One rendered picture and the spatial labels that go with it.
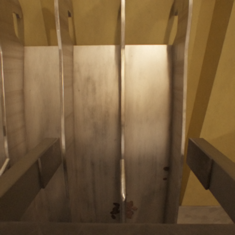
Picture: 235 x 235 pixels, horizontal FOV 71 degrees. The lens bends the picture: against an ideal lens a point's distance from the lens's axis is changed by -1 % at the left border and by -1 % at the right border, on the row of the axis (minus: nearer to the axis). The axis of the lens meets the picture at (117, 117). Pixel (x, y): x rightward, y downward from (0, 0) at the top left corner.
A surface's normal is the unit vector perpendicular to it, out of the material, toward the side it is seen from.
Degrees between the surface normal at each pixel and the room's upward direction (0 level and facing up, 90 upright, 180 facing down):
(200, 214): 90
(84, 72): 63
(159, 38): 90
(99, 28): 90
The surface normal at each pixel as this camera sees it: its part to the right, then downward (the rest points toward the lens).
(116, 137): -0.02, 0.14
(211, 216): -0.02, 0.47
